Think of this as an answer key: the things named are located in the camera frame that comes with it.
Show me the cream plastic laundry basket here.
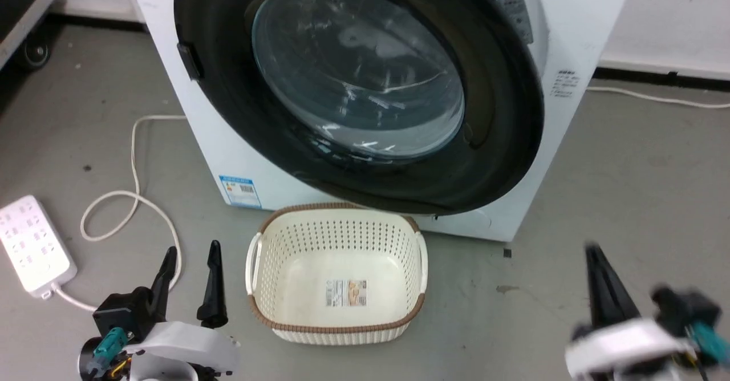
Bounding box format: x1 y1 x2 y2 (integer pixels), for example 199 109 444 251
245 202 429 346

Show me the grey door hinge plate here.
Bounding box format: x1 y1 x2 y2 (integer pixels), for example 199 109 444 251
496 0 535 45

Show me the left arm teal cable plug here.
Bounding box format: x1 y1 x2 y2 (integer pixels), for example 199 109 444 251
86 327 131 377

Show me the paper label in basket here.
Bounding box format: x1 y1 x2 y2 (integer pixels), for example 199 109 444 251
325 279 368 307

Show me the thin white floor cable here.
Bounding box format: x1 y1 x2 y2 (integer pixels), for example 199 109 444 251
586 86 730 110

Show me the black round washer door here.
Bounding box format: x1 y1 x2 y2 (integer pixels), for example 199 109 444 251
173 0 545 216

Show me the white front-load washing machine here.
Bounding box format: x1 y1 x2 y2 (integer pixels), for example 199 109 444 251
124 0 639 242

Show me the black cart with caster wheel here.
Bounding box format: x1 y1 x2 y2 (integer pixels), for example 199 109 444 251
0 0 68 72

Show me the blue energy label sticker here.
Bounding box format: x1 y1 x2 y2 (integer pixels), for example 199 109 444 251
218 175 263 209

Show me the white power strip cable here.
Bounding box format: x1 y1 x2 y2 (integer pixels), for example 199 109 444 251
52 114 188 312

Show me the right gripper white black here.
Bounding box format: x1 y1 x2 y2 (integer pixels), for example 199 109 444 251
563 245 724 381

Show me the right arm teal cable plug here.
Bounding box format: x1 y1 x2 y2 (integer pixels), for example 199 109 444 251
689 321 730 367

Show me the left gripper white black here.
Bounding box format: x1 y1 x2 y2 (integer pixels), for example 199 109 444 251
92 240 241 381

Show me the small text sticker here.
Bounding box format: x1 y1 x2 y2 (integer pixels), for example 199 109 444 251
551 70 580 99

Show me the arm teal cable plug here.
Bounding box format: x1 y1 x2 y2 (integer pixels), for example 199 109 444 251
86 327 131 377
689 321 730 367

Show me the white power strip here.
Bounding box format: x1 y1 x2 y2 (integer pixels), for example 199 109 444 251
0 195 78 299

